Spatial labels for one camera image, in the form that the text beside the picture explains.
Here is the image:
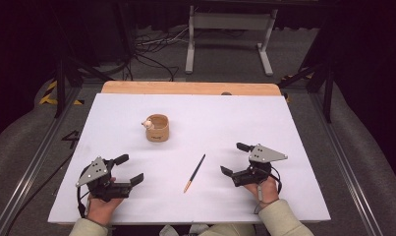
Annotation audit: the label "hand-held gripper cable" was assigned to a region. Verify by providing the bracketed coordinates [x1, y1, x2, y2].
[254, 165, 284, 214]
[76, 165, 90, 219]

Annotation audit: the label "white table sheet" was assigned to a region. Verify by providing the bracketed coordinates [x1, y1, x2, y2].
[47, 92, 331, 226]

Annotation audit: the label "person's legs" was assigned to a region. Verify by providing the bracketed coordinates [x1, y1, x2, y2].
[158, 223, 256, 236]

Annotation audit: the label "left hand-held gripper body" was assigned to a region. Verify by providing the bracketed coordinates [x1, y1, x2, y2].
[75, 156, 132, 203]

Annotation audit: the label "black pencil with wooden tip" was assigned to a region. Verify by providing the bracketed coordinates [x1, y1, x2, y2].
[183, 153, 206, 194]

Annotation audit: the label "white metal stand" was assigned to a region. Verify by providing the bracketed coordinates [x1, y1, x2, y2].
[184, 5, 279, 77]

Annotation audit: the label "person's right hand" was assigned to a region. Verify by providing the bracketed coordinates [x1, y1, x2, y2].
[243, 175, 281, 206]

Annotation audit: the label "wooden table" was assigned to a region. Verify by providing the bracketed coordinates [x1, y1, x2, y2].
[101, 81, 282, 97]

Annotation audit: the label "black tripod stand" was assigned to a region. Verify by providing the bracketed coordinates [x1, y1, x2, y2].
[277, 13, 337, 124]
[52, 6, 116, 120]

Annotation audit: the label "right hand-held gripper cable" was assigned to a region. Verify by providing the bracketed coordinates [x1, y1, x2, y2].
[254, 165, 284, 214]

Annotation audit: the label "yellow black hazard tape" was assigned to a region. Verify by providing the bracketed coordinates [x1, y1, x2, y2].
[38, 80, 85, 106]

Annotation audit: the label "person's left hand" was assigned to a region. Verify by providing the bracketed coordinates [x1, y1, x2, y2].
[86, 176, 125, 226]

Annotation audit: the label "bundle of floor cables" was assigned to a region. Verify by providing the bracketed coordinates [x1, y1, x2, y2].
[125, 27, 191, 82]

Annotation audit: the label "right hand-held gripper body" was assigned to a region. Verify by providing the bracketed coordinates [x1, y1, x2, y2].
[232, 143, 289, 188]

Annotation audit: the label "wooden pen holder cup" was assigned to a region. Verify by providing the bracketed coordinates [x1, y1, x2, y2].
[144, 113, 170, 143]

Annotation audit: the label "black floor cable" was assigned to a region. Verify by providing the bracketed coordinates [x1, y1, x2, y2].
[4, 152, 74, 236]

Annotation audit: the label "aluminium floor rail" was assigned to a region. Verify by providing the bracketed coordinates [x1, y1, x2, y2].
[0, 86, 84, 236]
[308, 91, 385, 236]

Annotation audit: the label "left hand-held gripper cable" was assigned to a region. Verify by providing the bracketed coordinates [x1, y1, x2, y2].
[76, 165, 90, 219]

